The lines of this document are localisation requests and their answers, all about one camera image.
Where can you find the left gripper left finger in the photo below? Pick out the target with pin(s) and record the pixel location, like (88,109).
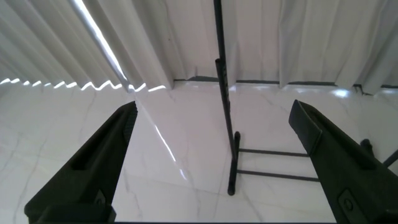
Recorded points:
(93,174)

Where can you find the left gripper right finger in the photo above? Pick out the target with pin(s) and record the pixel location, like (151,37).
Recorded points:
(348,168)

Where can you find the black clothes rack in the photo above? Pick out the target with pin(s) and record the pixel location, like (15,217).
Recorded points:
(223,81)

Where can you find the white curtain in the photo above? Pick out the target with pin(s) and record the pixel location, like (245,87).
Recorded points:
(186,37)

